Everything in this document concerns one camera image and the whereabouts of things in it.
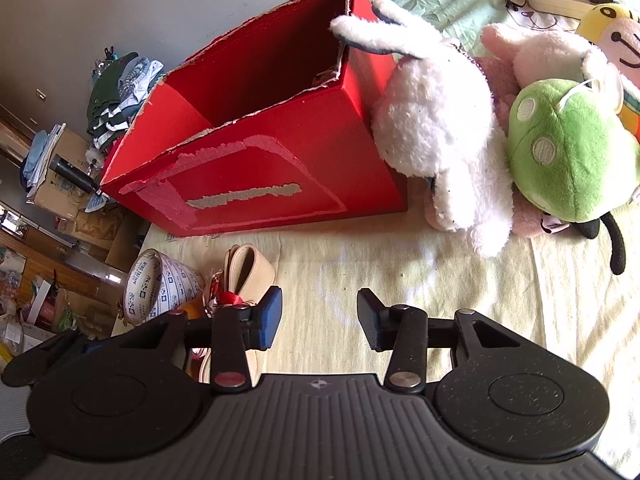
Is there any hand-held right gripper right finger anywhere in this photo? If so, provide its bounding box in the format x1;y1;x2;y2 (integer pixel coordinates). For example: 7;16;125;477
356;287;526;395

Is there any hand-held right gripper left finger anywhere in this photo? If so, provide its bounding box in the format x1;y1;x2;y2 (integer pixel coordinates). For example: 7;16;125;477
120;286;284;395

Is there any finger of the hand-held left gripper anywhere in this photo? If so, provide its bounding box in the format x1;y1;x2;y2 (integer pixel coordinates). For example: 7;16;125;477
1;329;96;389

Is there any red knot ornament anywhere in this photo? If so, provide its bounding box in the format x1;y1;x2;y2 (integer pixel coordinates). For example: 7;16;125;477
207;272;256;311

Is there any printed tape roll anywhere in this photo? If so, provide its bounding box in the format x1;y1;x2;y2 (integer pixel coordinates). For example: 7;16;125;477
122;248;207;326

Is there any red cardboard box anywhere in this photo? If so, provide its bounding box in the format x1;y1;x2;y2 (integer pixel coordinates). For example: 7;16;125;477
100;0;408;238

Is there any pile of assorted clutter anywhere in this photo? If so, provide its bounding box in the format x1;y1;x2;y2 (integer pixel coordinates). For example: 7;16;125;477
0;245;76;361

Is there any cream printed blanket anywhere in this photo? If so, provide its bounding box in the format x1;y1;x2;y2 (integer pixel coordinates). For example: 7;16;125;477
112;185;640;463

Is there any brown cardboard box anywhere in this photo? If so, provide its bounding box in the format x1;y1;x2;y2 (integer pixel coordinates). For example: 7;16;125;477
55;200;146;271

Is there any cardboard box with papers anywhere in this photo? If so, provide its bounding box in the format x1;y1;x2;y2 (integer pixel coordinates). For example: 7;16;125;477
20;122;101;221

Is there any black flashlight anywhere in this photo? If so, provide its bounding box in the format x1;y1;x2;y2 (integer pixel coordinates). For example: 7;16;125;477
49;155;101;193

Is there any white plush rabbit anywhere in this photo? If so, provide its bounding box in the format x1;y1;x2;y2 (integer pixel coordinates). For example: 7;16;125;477
330;0;516;258

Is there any green plush toy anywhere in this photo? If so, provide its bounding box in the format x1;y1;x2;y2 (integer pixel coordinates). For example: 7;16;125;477
507;77;640;223

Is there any black and white plush toy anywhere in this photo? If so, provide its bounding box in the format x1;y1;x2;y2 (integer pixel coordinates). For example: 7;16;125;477
540;210;627;276

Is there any pile of folded clothes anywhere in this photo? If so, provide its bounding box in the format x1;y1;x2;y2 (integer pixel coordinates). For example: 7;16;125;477
87;51;165;153

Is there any blue holder with clips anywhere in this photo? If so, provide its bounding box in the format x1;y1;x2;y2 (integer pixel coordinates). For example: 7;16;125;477
97;46;121;76

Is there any pink plush toy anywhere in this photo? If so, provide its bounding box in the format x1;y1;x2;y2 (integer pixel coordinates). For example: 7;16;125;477
425;22;626;240

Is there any green bedsheet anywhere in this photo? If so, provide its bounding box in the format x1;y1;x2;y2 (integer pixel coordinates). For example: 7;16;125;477
370;0;640;61

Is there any yellow plush toy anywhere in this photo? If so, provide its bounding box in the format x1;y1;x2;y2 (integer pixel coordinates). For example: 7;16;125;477
575;2;640;141

